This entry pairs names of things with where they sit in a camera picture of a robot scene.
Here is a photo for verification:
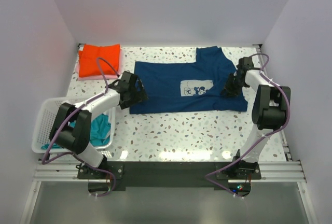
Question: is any dark blue printed t-shirt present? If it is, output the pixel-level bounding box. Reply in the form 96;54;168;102
129;46;248;115

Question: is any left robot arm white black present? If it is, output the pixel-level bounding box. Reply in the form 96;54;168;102
42;71;148;181

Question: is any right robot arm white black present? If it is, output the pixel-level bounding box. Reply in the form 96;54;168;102
217;56;291;179

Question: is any folded pink t-shirt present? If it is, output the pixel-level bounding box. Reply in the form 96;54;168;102
75;50;117;81

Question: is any teal t-shirt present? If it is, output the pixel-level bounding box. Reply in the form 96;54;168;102
41;114;112;149

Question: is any folded orange t-shirt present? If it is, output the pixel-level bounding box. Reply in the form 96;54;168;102
79;44;121;76

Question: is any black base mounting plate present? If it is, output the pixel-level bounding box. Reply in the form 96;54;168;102
76;161;261;194

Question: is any white plastic laundry basket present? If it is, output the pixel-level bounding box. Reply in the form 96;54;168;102
31;97;116;153

